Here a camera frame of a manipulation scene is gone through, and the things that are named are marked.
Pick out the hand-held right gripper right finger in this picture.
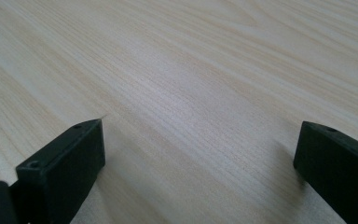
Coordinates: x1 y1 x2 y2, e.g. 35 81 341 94
293 120 358 224

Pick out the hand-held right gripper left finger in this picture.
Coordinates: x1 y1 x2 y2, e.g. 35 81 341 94
14 119 106 224

